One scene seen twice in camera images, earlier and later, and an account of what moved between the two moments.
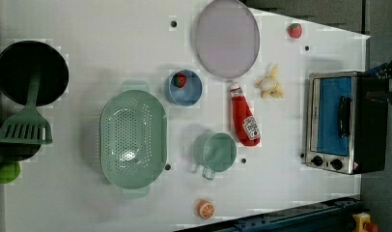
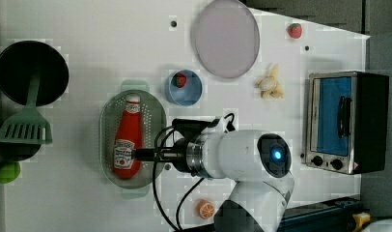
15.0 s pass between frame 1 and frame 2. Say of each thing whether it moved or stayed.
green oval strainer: stayed
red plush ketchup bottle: moved
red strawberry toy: stayed
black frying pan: stayed
